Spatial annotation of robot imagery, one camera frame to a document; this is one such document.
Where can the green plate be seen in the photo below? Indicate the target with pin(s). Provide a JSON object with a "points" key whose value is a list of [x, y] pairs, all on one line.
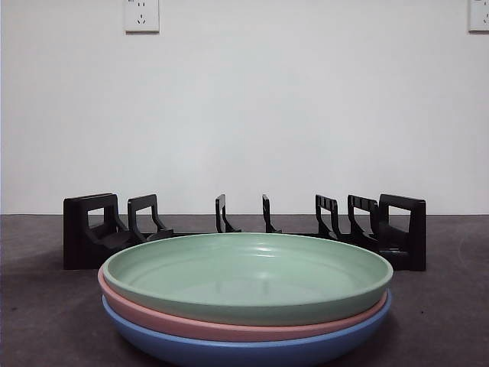
{"points": [[229, 306]]}

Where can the pink plate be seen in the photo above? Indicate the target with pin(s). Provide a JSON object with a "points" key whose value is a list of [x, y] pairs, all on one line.
{"points": [[229, 333]]}

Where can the blue plate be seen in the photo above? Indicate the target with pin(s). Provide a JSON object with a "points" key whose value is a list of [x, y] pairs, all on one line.
{"points": [[229, 356]]}

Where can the black plastic dish rack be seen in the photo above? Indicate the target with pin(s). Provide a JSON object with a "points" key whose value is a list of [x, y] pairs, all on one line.
{"points": [[76, 237]]}

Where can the white wall socket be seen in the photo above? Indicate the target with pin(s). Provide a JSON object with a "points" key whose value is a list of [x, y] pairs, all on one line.
{"points": [[142, 17], [480, 15]]}

